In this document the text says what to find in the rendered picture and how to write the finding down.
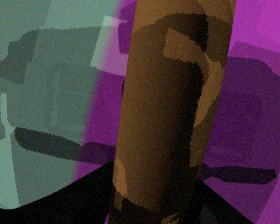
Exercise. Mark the brown cylinder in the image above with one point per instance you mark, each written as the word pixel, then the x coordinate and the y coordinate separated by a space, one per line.
pixel 175 69

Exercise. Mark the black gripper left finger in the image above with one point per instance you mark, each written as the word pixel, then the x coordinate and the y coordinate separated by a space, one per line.
pixel 86 201

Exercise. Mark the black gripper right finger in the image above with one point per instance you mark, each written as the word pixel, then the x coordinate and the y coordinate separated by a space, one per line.
pixel 207 207

